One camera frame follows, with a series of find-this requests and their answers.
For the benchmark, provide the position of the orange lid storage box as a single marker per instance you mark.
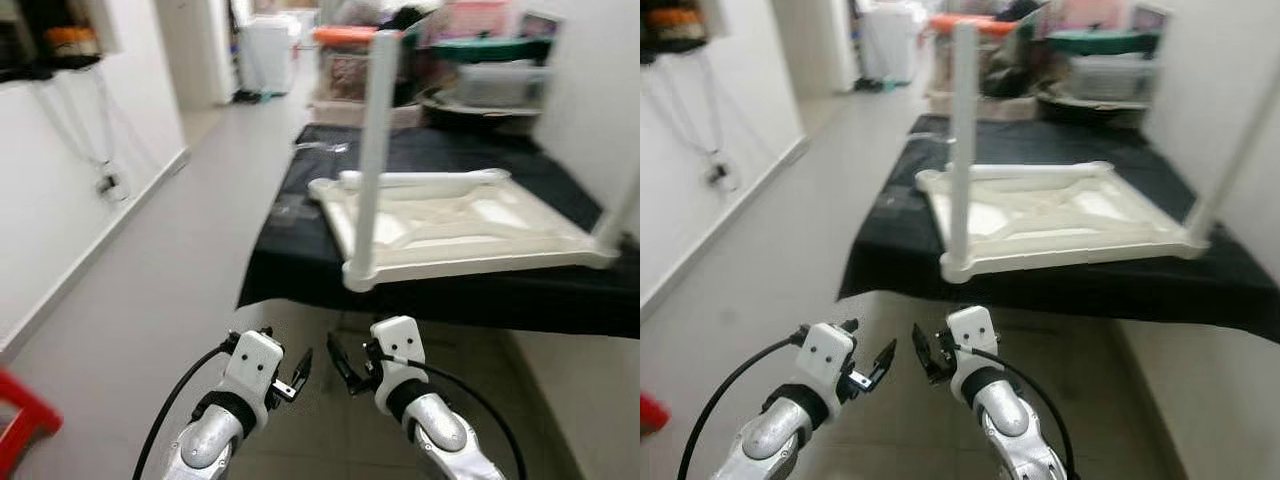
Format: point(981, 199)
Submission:
point(935, 60)
point(340, 75)

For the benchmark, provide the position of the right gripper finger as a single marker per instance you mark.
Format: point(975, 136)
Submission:
point(345, 368)
point(929, 357)

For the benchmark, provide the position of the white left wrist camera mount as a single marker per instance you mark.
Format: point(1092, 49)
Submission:
point(828, 355)
point(255, 365)

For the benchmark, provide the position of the clear plastic bag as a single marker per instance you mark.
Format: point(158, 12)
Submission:
point(322, 147)

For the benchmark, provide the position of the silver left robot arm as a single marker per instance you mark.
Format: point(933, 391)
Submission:
point(205, 445)
point(775, 440)

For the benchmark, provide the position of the orange item on shelf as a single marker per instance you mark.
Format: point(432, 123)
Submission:
point(72, 42)
point(682, 22)

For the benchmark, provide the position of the beige covered bench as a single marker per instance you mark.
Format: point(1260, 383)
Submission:
point(335, 115)
point(1000, 106)

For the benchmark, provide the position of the black round basin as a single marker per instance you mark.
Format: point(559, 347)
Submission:
point(480, 110)
point(1095, 105)

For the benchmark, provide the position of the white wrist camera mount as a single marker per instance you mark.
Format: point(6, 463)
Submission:
point(828, 355)
point(972, 335)
point(255, 365)
point(400, 345)

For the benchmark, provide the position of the green lid storage box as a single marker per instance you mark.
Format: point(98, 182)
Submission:
point(495, 85)
point(1100, 78)

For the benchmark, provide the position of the white appliance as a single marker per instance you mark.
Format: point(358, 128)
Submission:
point(888, 45)
point(268, 55)

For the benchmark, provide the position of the black tablecloth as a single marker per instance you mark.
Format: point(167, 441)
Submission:
point(300, 280)
point(900, 270)

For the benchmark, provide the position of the red plastic stool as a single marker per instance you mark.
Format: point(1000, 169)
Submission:
point(25, 420)
point(652, 415)

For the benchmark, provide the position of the black mop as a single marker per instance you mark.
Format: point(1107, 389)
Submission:
point(868, 86)
point(248, 96)

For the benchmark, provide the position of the dark wall shelf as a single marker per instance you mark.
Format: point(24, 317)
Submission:
point(665, 40)
point(25, 45)

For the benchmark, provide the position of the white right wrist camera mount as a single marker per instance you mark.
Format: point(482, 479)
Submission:
point(400, 345)
point(972, 335)

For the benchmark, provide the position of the cream plastic table top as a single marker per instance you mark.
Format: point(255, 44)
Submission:
point(1070, 215)
point(470, 225)

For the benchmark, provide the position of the black bag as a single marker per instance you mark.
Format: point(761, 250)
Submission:
point(1015, 55)
point(415, 60)

